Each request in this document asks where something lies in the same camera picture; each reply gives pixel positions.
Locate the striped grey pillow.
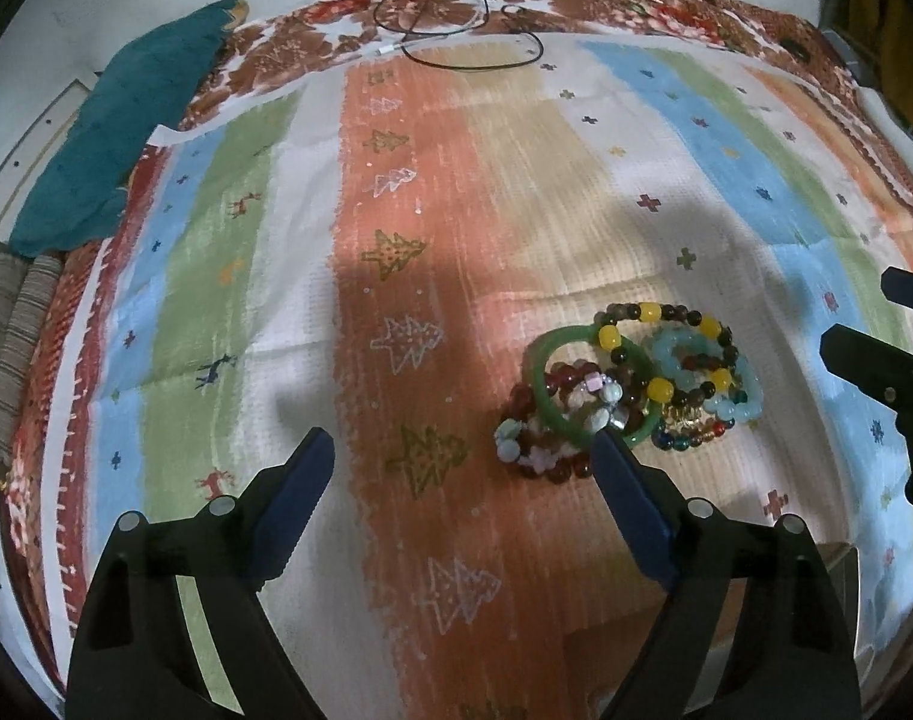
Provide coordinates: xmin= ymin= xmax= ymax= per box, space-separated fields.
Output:
xmin=0 ymin=242 xmax=64 ymax=483

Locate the teal towel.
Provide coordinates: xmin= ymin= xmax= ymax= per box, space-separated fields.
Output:
xmin=8 ymin=0 xmax=250 ymax=259

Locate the light blue bead bracelet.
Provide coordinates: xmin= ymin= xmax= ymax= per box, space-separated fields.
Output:
xmin=642 ymin=326 xmax=766 ymax=425

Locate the striped colourful blanket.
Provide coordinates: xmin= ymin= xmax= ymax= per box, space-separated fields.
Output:
xmin=38 ymin=34 xmax=913 ymax=720

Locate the multicolour glass bead bracelet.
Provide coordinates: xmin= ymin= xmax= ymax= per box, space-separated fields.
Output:
xmin=649 ymin=377 xmax=751 ymax=454

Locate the green jade bangle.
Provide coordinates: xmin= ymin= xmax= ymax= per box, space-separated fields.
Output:
xmin=523 ymin=325 xmax=661 ymax=449

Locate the brown floral bed sheet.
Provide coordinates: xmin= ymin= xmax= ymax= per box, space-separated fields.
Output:
xmin=0 ymin=0 xmax=913 ymax=691

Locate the pale stone charm bracelet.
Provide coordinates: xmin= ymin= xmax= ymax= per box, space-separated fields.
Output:
xmin=493 ymin=370 xmax=631 ymax=473

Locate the yellow and dark bead bracelet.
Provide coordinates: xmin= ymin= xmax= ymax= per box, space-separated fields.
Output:
xmin=592 ymin=301 xmax=740 ymax=405

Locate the black cable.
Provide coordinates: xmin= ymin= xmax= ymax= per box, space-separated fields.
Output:
xmin=363 ymin=0 xmax=546 ymax=72

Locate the dark red bead bracelet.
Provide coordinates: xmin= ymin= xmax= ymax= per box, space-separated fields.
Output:
xmin=508 ymin=359 xmax=650 ymax=486

